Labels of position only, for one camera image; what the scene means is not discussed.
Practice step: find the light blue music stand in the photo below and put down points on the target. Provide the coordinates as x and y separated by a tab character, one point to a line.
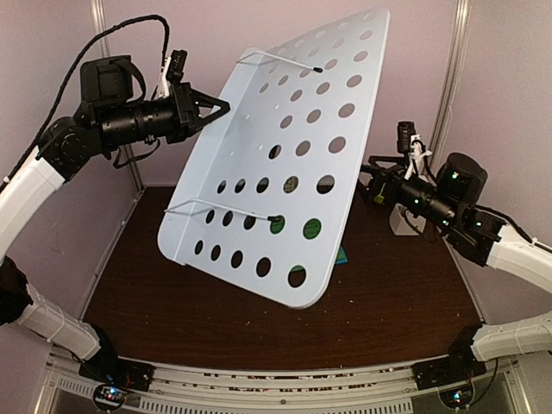
303	108

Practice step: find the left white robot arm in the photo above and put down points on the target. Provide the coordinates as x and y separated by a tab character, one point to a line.
109	117

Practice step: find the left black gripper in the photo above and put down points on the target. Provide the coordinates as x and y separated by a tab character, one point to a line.
185	97

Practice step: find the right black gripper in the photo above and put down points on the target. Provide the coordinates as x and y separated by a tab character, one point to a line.
393	178

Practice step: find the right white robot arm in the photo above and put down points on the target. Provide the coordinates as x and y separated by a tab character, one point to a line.
480	234

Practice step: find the blue paper sheet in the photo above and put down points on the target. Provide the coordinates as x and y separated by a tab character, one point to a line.
341	257

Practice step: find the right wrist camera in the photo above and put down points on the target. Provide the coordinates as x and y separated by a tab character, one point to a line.
415	152

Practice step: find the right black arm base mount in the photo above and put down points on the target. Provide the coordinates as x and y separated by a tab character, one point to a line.
459	365

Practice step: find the front aluminium rail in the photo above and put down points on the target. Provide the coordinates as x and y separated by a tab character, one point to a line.
388	388

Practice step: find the white metronome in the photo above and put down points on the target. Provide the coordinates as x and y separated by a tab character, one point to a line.
403	223

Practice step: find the patterned mug with orange inside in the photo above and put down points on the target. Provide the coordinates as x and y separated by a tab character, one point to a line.
290	184

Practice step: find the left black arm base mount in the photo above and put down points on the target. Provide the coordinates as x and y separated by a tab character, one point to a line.
108	367

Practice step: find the green sheet music page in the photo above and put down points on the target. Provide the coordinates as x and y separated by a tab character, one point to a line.
310	231

